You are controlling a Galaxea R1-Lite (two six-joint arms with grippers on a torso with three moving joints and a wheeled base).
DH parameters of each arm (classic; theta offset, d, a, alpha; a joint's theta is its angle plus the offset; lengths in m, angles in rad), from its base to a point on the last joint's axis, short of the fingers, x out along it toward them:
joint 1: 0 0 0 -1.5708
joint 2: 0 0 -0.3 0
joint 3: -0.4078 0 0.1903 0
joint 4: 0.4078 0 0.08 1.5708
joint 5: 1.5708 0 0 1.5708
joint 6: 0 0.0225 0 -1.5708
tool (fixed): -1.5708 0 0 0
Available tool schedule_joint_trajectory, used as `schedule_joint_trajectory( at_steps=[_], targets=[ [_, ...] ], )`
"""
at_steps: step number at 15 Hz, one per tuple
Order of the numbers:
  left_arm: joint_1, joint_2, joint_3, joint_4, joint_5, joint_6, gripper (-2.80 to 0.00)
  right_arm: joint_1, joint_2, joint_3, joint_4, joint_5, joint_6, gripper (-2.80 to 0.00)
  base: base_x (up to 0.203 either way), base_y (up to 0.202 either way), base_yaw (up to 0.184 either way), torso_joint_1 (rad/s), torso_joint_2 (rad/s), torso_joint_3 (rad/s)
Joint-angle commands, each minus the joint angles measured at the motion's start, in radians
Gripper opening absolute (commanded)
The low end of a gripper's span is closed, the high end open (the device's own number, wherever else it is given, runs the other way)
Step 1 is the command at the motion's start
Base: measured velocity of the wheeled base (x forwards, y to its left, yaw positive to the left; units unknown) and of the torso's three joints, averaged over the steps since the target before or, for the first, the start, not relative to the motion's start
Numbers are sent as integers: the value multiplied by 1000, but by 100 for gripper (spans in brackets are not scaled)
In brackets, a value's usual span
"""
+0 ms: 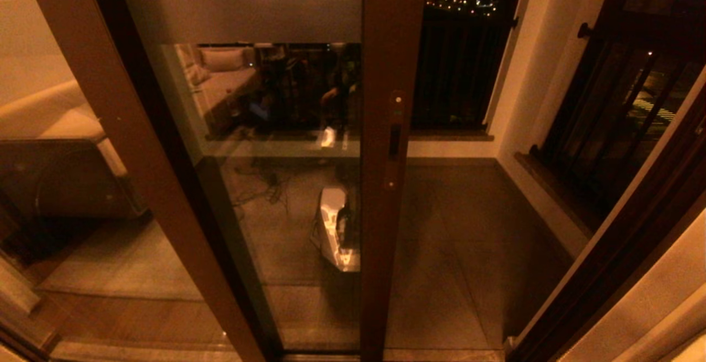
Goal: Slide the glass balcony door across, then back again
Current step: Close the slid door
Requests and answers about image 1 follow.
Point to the brown framed sliding glass door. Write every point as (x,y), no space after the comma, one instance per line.
(391,47)

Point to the brown framed fixed glass panel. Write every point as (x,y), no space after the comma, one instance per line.
(140,147)

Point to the dark brown door jamb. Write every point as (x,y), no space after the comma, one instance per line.
(606,262)

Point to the dark front-load washing machine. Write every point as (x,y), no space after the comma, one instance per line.
(66,185)

